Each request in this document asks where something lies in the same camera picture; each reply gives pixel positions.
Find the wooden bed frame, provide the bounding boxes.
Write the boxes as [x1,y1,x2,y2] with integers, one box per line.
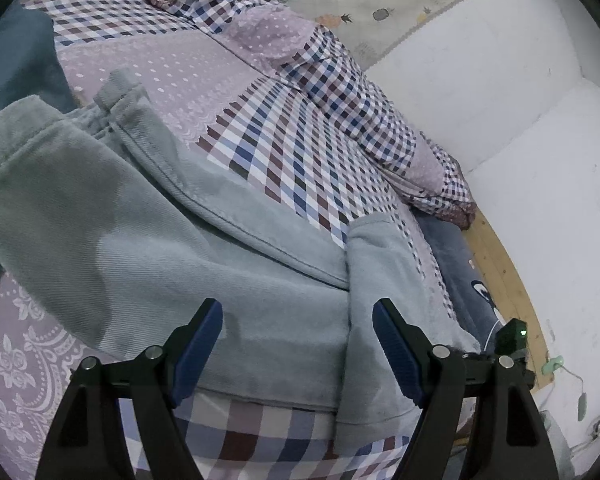
[459,208,557,391]

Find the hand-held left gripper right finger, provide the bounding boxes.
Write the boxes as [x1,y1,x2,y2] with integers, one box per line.
[372,298,561,480]

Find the purple checked patchwork bed cover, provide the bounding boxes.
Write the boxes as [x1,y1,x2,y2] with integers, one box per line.
[0,0,478,480]

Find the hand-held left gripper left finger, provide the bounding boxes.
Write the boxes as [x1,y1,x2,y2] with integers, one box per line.
[35,298,224,480]

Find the dark teal cloth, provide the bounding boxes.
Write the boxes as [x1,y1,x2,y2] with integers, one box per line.
[0,6,78,122]

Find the grey-green denim pants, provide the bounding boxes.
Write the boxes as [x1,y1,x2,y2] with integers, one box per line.
[0,67,482,454]

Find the dark blue cartoon print cloth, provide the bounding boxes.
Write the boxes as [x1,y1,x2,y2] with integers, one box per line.
[412,212,507,353]

